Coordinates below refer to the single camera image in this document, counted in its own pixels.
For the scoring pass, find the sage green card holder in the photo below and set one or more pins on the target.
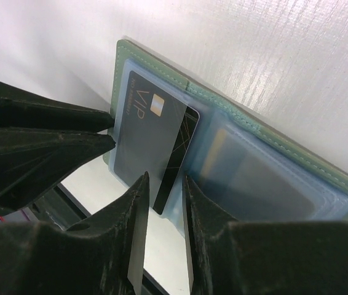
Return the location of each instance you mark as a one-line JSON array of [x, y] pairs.
[[249, 169]]

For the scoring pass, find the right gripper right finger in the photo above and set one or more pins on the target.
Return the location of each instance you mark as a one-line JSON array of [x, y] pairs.
[[227, 256]]

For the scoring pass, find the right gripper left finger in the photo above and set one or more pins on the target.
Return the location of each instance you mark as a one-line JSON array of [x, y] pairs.
[[102, 254]]

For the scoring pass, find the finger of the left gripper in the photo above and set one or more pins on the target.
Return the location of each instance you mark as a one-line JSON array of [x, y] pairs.
[[22, 109], [34, 161]]

